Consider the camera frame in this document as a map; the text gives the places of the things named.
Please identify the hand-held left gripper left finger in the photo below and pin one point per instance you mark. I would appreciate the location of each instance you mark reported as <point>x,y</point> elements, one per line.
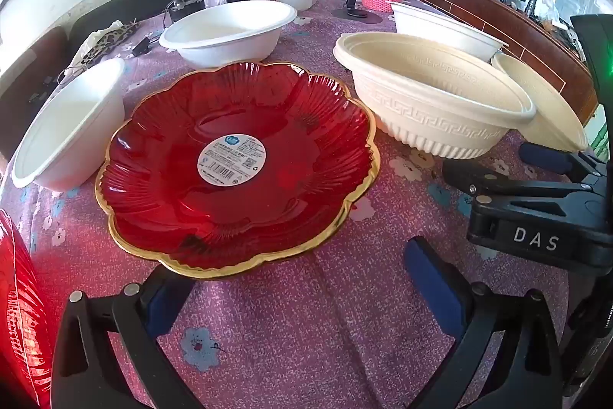
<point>165,308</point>

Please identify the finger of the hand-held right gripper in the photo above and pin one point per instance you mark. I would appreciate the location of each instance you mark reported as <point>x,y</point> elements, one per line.
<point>479,184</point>
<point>541,156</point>

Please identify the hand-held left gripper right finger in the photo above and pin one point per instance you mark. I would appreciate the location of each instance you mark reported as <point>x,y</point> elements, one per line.
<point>431,284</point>

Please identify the small cream bowl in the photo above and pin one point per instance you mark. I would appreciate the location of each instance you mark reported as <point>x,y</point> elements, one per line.
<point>541,112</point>

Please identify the large cream patterned bowl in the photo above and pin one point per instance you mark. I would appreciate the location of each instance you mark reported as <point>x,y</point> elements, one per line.
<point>431,112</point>

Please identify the red glass plate gold rim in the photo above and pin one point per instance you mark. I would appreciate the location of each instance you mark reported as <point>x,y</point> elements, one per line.
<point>24,318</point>
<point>167,179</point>

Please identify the wide white paper bowl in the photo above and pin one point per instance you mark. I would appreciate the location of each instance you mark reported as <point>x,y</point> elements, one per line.
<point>230,25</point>

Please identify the purple floral tablecloth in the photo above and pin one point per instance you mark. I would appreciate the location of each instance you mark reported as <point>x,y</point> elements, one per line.
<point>335,294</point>

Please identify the black flashlight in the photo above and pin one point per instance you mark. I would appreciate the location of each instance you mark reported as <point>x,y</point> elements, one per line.
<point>531,4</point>

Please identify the brown wooden ledge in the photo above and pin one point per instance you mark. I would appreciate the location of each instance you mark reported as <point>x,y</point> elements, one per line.
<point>479,6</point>

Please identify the black power adapter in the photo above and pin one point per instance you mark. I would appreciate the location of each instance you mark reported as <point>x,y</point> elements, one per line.
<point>140,46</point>

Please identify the brown armchair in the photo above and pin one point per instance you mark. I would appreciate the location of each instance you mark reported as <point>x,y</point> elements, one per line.
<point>28,69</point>

